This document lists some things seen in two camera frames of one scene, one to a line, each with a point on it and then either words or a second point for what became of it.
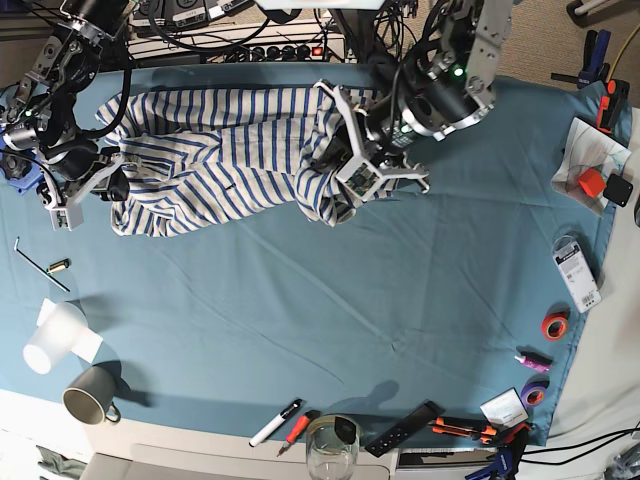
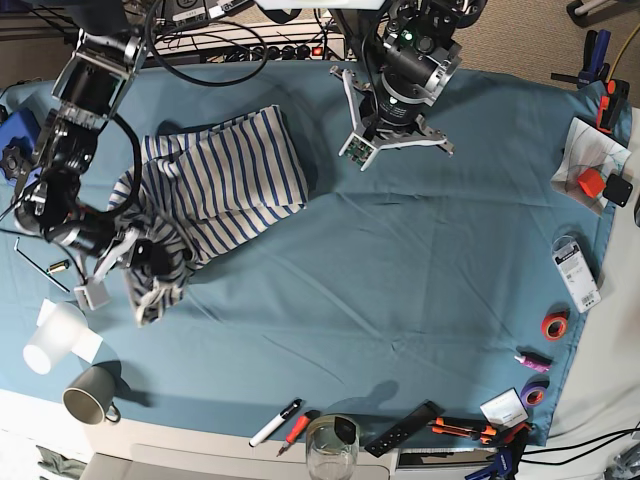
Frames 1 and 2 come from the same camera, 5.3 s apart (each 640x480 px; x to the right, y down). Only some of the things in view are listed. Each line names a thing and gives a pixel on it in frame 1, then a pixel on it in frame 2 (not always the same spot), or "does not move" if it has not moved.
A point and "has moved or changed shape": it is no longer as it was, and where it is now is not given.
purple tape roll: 534,383 does not move
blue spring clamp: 595,68 does not move
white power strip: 294,43 does not move
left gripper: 106,177 to 152,255
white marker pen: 274,423 does not move
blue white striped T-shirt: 209,157 has moved or changed shape
